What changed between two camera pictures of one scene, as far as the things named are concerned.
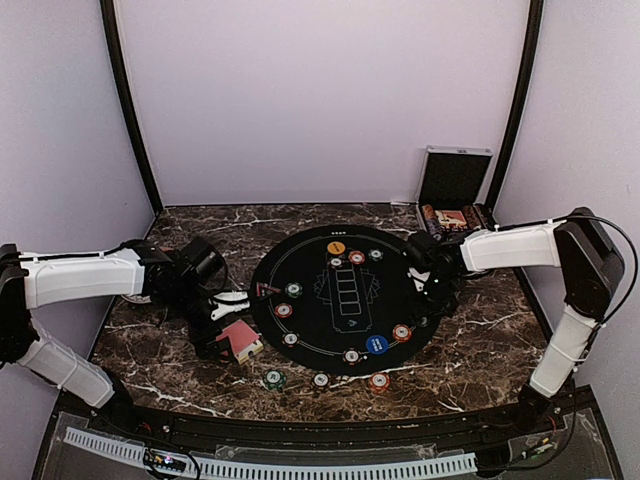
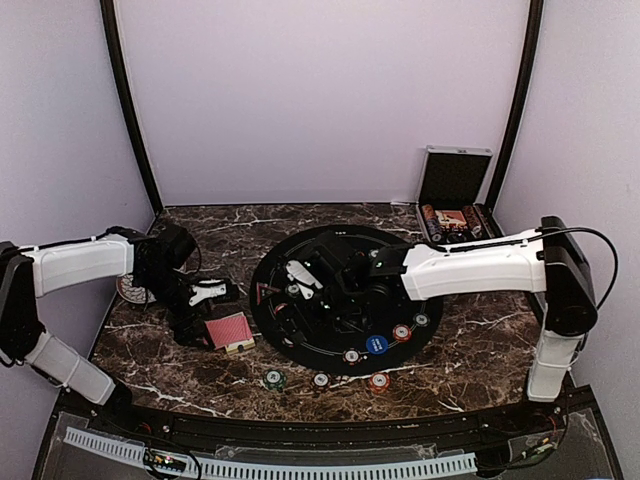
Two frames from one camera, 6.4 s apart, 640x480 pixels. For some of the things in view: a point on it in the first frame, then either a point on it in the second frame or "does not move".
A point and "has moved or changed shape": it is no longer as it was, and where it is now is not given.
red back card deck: [241, 335] has moved or changed shape
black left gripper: [210, 350] -> [184, 335]
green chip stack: [274, 379] does not move
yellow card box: [249, 351] -> [240, 346]
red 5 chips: [402, 332] does not move
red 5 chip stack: [379, 382] does not move
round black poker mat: [340, 299] does not move
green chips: [294, 289] does not move
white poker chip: [321, 379] does not move
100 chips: [352, 356] does not move
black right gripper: [435, 313] -> [297, 308]
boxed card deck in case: [451, 217] does not move
